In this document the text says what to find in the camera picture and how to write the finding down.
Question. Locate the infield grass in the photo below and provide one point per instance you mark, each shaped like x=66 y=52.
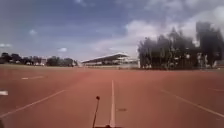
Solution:
x=33 y=66

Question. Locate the red running track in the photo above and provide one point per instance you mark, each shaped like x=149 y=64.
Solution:
x=143 y=103

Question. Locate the tall clump of trees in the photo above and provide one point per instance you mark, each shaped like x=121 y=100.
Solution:
x=176 y=50

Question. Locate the roofed grandstand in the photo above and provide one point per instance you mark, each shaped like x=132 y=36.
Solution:
x=110 y=59

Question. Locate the distant row of trees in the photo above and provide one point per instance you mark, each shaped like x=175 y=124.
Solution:
x=53 y=61

